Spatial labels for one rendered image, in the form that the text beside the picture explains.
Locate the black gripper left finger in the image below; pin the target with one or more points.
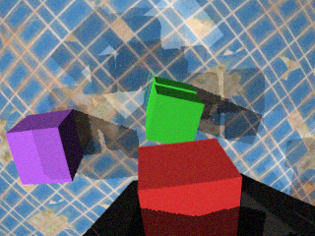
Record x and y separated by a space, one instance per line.
122 218

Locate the purple block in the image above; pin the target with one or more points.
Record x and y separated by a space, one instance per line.
46 147

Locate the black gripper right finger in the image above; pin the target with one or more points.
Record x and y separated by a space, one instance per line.
264 211

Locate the red block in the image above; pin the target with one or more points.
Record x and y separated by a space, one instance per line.
188 189

